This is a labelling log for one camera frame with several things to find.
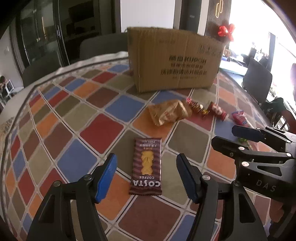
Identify gold wall ornament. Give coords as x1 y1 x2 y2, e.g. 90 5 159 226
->
214 0 224 18

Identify red and gold candy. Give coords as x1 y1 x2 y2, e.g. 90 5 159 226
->
186 98 210 115

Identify checkered colourful tablecloth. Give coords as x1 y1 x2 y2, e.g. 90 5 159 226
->
0 51 278 241

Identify pink striped snack packet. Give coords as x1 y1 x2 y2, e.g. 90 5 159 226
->
232 110 253 128

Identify red bow decoration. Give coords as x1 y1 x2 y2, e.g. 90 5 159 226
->
218 24 236 42

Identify grey dining chair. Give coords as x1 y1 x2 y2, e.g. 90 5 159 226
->
21 51 62 88
79 33 129 62

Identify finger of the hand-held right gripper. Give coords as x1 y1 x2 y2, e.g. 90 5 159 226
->
232 125 296 152
211 136 296 163

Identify dark green cloth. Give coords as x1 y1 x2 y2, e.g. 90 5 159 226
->
261 97 285 124

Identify dark office chair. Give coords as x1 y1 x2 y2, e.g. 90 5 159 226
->
242 57 273 104

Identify dark glass sliding door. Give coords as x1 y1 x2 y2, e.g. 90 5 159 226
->
14 0 117 70

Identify patterned placemat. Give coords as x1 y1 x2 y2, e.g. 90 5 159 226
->
0 116 15 133

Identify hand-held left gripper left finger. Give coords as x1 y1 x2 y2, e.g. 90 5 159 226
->
26 153 117 241

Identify white low cabinet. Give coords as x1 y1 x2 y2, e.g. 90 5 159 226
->
219 57 246 76

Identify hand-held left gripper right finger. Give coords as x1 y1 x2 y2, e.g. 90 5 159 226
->
176 154 266 241

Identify green wrapped candy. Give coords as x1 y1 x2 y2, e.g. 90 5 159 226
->
238 137 256 149

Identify small red snack packet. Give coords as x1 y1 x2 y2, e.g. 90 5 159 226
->
206 101 229 121

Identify crumpled tan snack wrapper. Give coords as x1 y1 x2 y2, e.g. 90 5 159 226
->
148 100 193 126

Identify white rack with plush toys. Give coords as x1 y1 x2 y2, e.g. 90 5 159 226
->
0 75 15 106

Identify brown cardboard box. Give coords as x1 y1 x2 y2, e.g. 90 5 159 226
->
127 27 228 94

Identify brown biscuit packet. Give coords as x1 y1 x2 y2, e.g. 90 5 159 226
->
129 137 162 196

